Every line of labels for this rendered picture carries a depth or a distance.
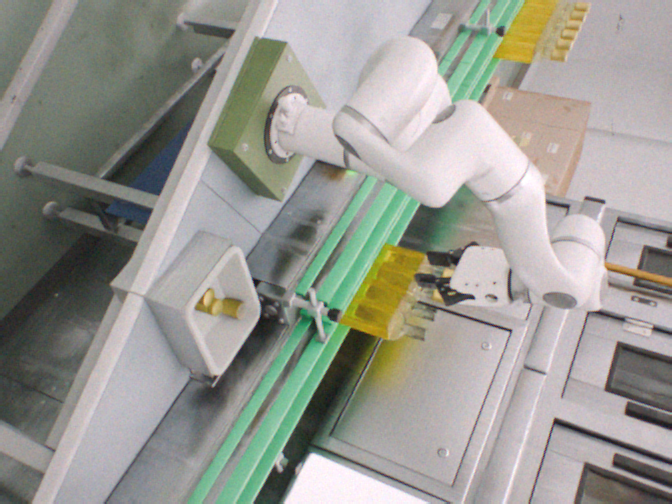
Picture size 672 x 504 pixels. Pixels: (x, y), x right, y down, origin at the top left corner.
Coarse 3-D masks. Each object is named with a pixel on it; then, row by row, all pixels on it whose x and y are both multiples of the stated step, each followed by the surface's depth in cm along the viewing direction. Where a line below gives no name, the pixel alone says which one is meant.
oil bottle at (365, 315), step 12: (360, 300) 149; (348, 312) 148; (360, 312) 147; (372, 312) 147; (384, 312) 146; (396, 312) 146; (348, 324) 151; (360, 324) 148; (372, 324) 146; (384, 324) 145; (396, 324) 144; (384, 336) 147; (396, 336) 146
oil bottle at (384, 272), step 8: (376, 264) 156; (384, 264) 156; (392, 264) 156; (368, 272) 155; (376, 272) 154; (384, 272) 154; (392, 272) 154; (400, 272) 153; (408, 272) 153; (376, 280) 154; (384, 280) 153; (392, 280) 152; (400, 280) 152; (408, 280) 152; (408, 288) 151; (416, 288) 151; (416, 296) 152
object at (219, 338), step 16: (224, 256) 121; (240, 256) 125; (224, 272) 131; (240, 272) 129; (224, 288) 136; (240, 288) 133; (192, 304) 115; (256, 304) 136; (192, 320) 116; (208, 320) 135; (224, 320) 137; (240, 320) 137; (256, 320) 138; (208, 336) 135; (224, 336) 135; (240, 336) 135; (208, 352) 124; (224, 352) 133; (224, 368) 131
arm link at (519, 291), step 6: (516, 282) 106; (516, 288) 106; (522, 288) 106; (516, 294) 106; (522, 294) 106; (528, 294) 106; (516, 300) 106; (522, 300) 106; (528, 300) 106; (516, 306) 106
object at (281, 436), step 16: (496, 64) 212; (480, 80) 208; (416, 208) 175; (400, 224) 172; (336, 336) 151; (336, 352) 149; (320, 368) 146; (304, 384) 144; (304, 400) 142; (288, 416) 140; (288, 432) 137; (272, 448) 135; (272, 464) 133; (256, 480) 131; (240, 496) 130; (256, 496) 130
